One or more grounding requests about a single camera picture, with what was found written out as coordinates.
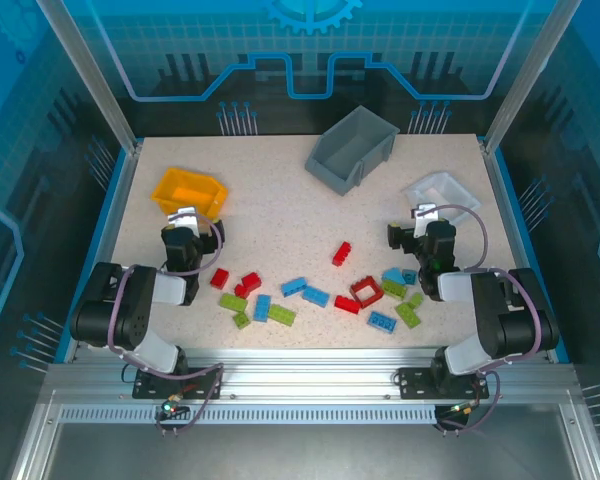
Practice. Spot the light blue sloped lego piece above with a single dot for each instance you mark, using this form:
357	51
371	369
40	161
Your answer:
393	275

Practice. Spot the white plastic bin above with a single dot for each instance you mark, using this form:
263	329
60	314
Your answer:
460	197

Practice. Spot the small green lego brick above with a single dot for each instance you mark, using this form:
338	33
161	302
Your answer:
415	300
241	320

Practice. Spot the yellow plastic bin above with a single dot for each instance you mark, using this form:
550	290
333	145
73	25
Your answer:
180	192

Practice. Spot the small red lego brick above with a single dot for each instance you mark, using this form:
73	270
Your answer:
240	291

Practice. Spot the red square lego frame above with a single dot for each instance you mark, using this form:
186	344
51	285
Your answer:
360	283

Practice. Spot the long blue lego brick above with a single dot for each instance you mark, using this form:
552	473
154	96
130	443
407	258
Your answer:
262	307
315	295
382	322
294	287

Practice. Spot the long red lego brick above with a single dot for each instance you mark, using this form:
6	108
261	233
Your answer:
341	253
346	303

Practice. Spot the grey plastic bin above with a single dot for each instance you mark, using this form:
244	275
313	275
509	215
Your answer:
345	150

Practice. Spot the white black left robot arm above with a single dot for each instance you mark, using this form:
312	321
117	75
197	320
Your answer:
110	310

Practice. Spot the blue table border strip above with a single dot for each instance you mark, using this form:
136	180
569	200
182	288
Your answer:
100	225
523	225

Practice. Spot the small LED circuit board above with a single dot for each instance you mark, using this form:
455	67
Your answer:
172	406
462	410

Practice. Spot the grey metal panel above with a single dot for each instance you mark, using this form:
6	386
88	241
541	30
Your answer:
305	455

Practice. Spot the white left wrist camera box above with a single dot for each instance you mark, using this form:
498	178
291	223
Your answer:
184	217

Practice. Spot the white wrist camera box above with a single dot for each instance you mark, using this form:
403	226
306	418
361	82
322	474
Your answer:
425	211
184	217

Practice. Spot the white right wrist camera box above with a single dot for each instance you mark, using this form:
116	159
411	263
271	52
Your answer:
425	211

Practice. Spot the aluminium side rail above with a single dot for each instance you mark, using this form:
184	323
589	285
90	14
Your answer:
508	225
116	225

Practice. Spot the wide aluminium base rail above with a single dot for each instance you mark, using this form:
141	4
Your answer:
305	370

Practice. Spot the aluminium frame post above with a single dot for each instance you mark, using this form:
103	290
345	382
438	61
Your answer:
95	85
525	75

